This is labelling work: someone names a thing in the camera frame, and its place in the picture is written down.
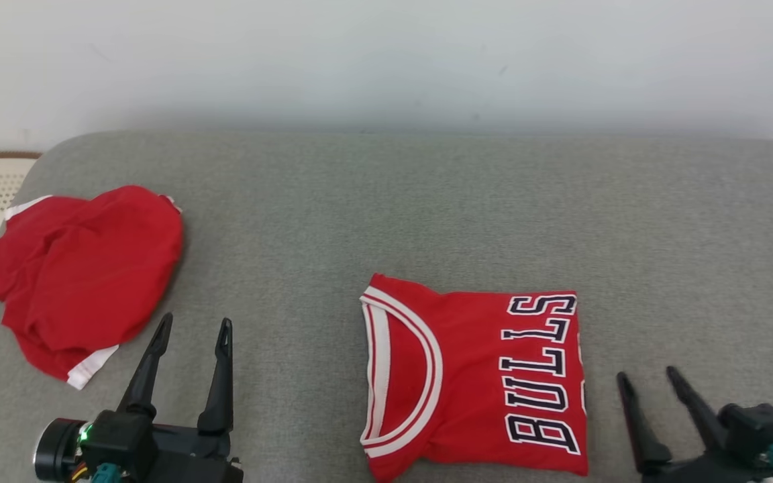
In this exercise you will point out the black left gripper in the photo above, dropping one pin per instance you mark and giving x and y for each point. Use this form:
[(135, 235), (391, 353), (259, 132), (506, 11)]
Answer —
[(185, 459)]

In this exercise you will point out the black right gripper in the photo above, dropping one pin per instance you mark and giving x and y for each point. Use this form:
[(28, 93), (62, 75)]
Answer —
[(695, 471)]

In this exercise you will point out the red shorts with white stripe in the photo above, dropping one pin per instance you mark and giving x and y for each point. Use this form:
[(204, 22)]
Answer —
[(84, 275)]

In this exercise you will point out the red Bulls basketball jersey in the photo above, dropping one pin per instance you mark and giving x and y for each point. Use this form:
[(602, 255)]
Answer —
[(467, 376)]

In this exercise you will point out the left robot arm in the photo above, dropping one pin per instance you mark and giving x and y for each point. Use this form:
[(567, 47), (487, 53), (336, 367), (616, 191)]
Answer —
[(54, 449)]

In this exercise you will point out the grey fabric sofa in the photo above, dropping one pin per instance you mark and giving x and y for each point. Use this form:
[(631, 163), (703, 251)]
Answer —
[(386, 215)]

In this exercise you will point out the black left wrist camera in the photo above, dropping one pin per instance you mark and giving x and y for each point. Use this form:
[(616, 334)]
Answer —
[(115, 439)]

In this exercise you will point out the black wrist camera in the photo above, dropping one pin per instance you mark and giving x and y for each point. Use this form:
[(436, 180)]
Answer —
[(115, 439), (759, 429)]

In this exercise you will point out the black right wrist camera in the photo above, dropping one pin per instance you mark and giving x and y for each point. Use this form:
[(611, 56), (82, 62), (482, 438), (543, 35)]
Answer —
[(759, 429)]

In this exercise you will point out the teal left camera connector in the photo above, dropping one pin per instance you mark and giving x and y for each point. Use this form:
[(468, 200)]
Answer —
[(106, 475)]

